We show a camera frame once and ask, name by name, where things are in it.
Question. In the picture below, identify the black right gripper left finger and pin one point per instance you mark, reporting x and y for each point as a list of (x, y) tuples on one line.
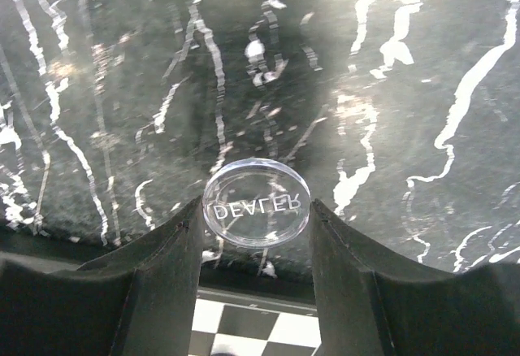
[(136, 300)]

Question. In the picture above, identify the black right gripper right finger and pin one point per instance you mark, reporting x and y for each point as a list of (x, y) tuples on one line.
[(374, 301)]

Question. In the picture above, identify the clear dealer button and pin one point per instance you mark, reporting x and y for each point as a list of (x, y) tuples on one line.
[(256, 203)]

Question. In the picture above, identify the black white chessboard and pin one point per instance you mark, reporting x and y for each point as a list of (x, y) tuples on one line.
[(228, 323)]

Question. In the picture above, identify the black marble pattern mat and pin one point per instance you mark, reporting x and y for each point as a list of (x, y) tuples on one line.
[(401, 115)]

